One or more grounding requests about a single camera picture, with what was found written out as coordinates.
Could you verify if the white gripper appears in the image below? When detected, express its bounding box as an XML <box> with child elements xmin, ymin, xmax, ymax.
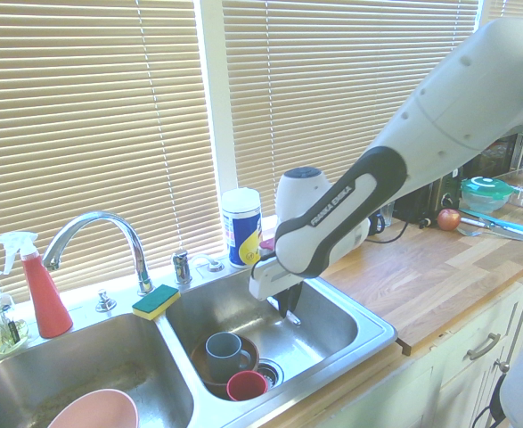
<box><xmin>248</xmin><ymin>258</ymin><xmax>306</xmax><ymax>319</ymax></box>

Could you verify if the stainless steel double sink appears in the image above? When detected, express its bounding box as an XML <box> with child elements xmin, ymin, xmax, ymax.
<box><xmin>0</xmin><ymin>256</ymin><xmax>398</xmax><ymax>428</ymax></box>

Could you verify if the metal sink drain strainer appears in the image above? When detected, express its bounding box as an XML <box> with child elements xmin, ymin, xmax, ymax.
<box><xmin>256</xmin><ymin>358</ymin><xmax>284</xmax><ymax>388</ymax></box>

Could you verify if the white sink hole cap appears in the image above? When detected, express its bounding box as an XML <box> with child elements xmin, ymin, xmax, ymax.
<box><xmin>192</xmin><ymin>253</ymin><xmax>226</xmax><ymax>274</ymax></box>

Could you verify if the chrome sink side dispenser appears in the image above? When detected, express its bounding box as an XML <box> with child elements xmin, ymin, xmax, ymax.
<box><xmin>172</xmin><ymin>249</ymin><xmax>194</xmax><ymax>285</ymax></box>

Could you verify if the chrome sink knob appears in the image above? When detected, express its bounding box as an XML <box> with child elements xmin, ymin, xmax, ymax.
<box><xmin>94</xmin><ymin>288</ymin><xmax>118</xmax><ymax>312</ymax></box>

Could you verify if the brown wooden bowl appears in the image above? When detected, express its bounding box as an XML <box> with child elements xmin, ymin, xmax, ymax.
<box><xmin>191</xmin><ymin>333</ymin><xmax>261</xmax><ymax>388</ymax></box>

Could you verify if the grey mug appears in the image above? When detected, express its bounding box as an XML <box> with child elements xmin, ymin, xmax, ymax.
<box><xmin>205</xmin><ymin>332</ymin><xmax>253</xmax><ymax>380</ymax></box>

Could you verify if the white wipes canister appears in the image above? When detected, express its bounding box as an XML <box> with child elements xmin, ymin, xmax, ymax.
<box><xmin>222</xmin><ymin>187</ymin><xmax>266</xmax><ymax>270</ymax></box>

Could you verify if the red cup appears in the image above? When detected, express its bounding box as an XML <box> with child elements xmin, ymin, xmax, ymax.
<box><xmin>225</xmin><ymin>369</ymin><xmax>269</xmax><ymax>402</ymax></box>

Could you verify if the yellow green sponge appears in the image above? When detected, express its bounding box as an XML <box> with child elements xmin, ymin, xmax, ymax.
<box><xmin>131</xmin><ymin>284</ymin><xmax>181</xmax><ymax>321</ymax></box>

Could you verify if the black toaster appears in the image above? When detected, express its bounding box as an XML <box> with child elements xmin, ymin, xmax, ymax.
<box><xmin>392</xmin><ymin>171</ymin><xmax>465</xmax><ymax>224</ymax></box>

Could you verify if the chrome curved faucet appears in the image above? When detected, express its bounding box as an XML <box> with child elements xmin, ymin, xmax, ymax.
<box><xmin>41</xmin><ymin>210</ymin><xmax>156</xmax><ymax>296</ymax></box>

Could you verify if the red apple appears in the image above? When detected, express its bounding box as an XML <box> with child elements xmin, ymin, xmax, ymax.
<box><xmin>437</xmin><ymin>208</ymin><xmax>462</xmax><ymax>232</ymax></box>

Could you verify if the cream kitchen cabinet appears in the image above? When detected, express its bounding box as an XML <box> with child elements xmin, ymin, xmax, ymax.
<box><xmin>260</xmin><ymin>267</ymin><xmax>523</xmax><ymax>428</ymax></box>

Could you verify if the pink bowl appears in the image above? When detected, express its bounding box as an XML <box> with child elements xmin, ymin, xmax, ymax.
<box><xmin>46</xmin><ymin>388</ymin><xmax>140</xmax><ymax>428</ymax></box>

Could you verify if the clear container green lid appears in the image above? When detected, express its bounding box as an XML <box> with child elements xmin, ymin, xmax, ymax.
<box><xmin>460</xmin><ymin>176</ymin><xmax>517</xmax><ymax>214</ymax></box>

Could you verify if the medium beige window blind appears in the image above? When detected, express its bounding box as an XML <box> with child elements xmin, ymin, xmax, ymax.
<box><xmin>221</xmin><ymin>0</ymin><xmax>479</xmax><ymax>219</ymax></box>

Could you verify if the red spray bottle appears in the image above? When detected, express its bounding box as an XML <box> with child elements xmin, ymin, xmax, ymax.
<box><xmin>0</xmin><ymin>231</ymin><xmax>74</xmax><ymax>339</ymax></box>

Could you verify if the black microwave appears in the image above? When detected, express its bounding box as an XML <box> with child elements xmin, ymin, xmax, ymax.
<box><xmin>463</xmin><ymin>128</ymin><xmax>523</xmax><ymax>180</ymax></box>

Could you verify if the wide beige window blind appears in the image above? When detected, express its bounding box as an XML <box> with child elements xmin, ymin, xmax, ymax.
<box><xmin>0</xmin><ymin>0</ymin><xmax>225</xmax><ymax>304</ymax></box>

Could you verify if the round yellow liquid bottle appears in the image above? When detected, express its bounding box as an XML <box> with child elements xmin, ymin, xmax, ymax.
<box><xmin>0</xmin><ymin>293</ymin><xmax>29</xmax><ymax>356</ymax></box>

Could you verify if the narrow beige window blind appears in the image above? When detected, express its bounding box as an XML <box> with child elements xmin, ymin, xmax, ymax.
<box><xmin>482</xmin><ymin>0</ymin><xmax>523</xmax><ymax>23</ymax></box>

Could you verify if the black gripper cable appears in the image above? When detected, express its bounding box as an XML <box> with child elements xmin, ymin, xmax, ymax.
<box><xmin>250</xmin><ymin>251</ymin><xmax>282</xmax><ymax>281</ymax></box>

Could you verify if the metal cabinet handle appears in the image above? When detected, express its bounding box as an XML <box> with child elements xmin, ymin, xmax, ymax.
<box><xmin>467</xmin><ymin>332</ymin><xmax>502</xmax><ymax>361</ymax></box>

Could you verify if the teal handled knife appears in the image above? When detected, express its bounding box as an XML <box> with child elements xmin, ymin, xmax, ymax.
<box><xmin>459</xmin><ymin>208</ymin><xmax>523</xmax><ymax>241</ymax></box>

